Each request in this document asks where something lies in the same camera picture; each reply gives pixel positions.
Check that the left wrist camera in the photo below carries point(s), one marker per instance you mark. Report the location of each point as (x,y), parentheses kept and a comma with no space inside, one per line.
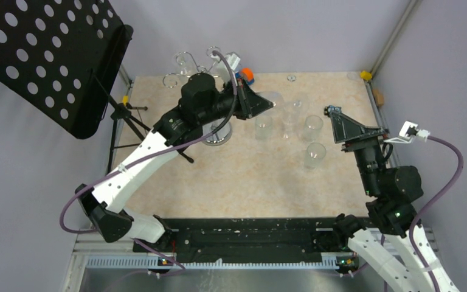
(233,60)

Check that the orange blue toy car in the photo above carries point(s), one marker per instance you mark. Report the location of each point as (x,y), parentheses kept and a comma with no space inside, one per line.
(246,74)

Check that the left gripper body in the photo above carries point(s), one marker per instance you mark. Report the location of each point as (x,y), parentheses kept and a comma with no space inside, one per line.
(241,109)

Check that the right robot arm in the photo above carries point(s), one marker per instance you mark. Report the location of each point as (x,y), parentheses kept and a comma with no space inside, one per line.
(415,267)

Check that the small wooden block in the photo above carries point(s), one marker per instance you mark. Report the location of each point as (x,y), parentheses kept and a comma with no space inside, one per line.
(378,97)

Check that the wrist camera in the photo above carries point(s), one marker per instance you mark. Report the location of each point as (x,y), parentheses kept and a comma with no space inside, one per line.
(408,133)
(233,60)

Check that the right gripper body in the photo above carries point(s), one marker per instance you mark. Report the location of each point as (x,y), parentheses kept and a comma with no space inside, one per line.
(367,143)

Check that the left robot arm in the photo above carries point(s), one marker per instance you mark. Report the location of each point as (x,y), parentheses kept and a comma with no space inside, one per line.
(104,201)

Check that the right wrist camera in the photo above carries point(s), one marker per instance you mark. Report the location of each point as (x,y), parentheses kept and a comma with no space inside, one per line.
(408,133)

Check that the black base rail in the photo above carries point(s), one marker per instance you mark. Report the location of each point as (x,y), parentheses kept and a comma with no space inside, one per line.
(254,243)

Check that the chrome wine glass rack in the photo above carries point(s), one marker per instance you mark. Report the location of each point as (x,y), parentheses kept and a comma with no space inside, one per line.
(206,96)

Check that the wine glass removed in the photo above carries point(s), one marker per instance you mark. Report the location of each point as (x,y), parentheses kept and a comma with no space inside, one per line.
(263,127)
(312,128)
(290,118)

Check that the black perforated music stand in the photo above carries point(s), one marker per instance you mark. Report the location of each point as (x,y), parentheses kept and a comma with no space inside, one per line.
(62,58)

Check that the yellow corner piece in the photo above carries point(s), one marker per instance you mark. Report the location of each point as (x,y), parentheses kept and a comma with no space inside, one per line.
(366,75)

